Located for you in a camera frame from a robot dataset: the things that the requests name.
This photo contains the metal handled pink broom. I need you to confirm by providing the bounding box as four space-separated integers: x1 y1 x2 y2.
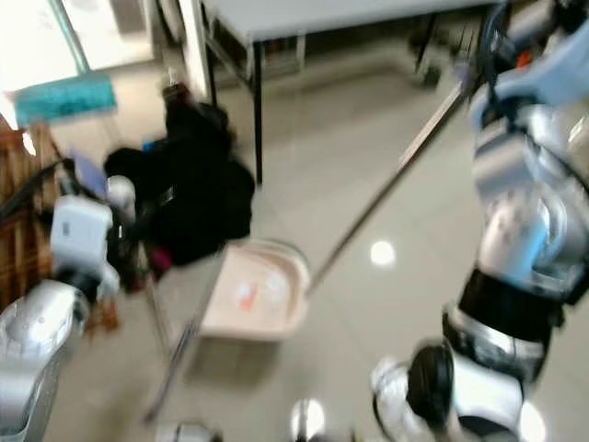
106 175 231 425

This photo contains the pink long handled dustpan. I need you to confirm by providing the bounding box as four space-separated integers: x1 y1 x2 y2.
201 78 475 343

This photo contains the teal floor mat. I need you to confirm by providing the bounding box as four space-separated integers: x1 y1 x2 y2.
14 74 119 125

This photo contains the black backpack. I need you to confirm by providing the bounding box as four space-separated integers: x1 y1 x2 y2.
103 87 257 268

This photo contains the wooden slatted rack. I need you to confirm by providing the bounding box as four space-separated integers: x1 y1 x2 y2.
0 124 121 332

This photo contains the grey table with black legs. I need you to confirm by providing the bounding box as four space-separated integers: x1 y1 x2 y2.
175 0 507 185

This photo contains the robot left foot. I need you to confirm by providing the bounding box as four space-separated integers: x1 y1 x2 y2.
156 422 222 442

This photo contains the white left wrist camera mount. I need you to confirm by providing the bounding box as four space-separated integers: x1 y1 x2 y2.
51 196 119 277

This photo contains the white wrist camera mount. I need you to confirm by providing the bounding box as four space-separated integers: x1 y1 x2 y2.
51 196 119 277
492 26 589 107

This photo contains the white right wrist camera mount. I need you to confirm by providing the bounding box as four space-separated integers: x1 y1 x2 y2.
492 26 589 107

